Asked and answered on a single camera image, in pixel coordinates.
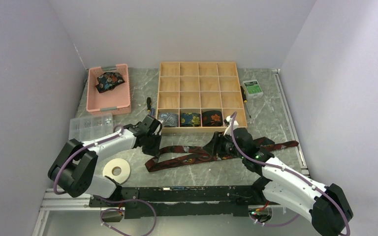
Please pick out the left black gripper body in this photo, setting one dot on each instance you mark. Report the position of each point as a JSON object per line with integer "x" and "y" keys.
{"x": 151, "y": 146}

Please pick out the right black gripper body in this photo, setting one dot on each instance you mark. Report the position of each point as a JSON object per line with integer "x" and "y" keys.
{"x": 226, "y": 146}

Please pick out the dark red floral tie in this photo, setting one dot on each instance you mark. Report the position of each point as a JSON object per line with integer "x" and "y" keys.
{"x": 197, "y": 155}

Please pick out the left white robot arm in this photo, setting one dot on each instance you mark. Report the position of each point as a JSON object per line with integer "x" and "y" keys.
{"x": 74, "y": 170}

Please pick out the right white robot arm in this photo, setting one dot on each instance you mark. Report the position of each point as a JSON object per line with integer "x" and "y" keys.
{"x": 325, "y": 206}

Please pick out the white tape roll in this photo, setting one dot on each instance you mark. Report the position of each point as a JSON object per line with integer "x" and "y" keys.
{"x": 117, "y": 169}

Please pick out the blue grey rolled tie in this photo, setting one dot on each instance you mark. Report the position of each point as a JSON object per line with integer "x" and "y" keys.
{"x": 169, "y": 119}

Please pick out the black orange rolled tie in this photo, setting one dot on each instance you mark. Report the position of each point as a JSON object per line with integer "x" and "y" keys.
{"x": 212, "y": 118}

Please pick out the navy yellow rolled tie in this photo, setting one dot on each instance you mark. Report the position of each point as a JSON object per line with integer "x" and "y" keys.
{"x": 190, "y": 119}

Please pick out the pink plastic basket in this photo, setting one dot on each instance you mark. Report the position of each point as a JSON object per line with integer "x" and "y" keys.
{"x": 116, "y": 101}

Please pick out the thin black yellow screwdriver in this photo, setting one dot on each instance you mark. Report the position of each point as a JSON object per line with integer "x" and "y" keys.
{"x": 244, "y": 98}

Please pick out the wooden compartment tray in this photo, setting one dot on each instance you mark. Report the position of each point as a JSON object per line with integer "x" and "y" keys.
{"x": 199, "y": 86}

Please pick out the green white small box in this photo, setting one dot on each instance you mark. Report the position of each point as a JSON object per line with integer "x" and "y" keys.
{"x": 252, "y": 89}

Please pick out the clear plastic screw box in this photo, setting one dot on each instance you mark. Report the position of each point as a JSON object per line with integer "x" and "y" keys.
{"x": 90, "y": 127}

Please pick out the black floral tie in basket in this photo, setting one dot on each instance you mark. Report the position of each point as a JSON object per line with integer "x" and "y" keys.
{"x": 108, "y": 81}

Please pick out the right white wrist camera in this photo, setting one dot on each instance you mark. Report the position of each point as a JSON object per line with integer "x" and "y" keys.
{"x": 231, "y": 123}

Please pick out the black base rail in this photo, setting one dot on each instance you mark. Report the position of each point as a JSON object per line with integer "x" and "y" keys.
{"x": 138, "y": 202}

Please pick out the aluminium rail at right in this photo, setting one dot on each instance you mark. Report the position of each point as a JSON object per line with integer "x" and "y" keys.
{"x": 289, "y": 119}

